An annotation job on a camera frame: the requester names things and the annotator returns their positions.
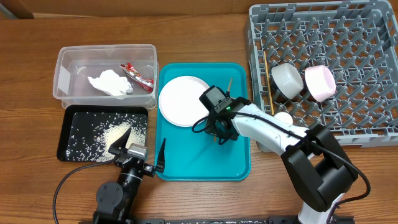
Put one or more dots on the grey dish rack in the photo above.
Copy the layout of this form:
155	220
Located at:
356	40

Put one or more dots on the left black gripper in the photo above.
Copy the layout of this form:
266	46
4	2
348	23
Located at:
121	142

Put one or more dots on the white cup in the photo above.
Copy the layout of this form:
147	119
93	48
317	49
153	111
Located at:
284	117

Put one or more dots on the wooden chopstick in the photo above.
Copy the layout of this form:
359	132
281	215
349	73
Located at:
268	84
229	84

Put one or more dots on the clear plastic bin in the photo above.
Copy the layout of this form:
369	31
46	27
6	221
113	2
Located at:
76	64

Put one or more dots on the spilled rice pile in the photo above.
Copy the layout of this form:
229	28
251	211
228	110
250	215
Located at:
92	133

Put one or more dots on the teal serving tray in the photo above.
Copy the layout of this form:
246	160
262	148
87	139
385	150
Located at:
195	156

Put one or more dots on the red sauce packet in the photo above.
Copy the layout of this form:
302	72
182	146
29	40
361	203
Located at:
145	83

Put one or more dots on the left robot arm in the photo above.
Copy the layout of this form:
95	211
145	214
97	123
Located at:
115	199

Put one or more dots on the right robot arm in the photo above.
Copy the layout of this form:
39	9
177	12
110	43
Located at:
317	165

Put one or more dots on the large white plate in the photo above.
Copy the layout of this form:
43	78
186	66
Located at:
179	101

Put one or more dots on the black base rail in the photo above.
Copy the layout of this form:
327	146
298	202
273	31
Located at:
269	220

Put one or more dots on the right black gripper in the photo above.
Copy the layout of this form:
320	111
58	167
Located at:
211	129

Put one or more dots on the pink bowl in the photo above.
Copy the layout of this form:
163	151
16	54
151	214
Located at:
320	82

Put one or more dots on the grey bowl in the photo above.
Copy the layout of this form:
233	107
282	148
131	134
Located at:
287	79

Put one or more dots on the white napkin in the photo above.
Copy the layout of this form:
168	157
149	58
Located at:
111	83

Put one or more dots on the black rectangular tray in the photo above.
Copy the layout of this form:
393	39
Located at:
71	110

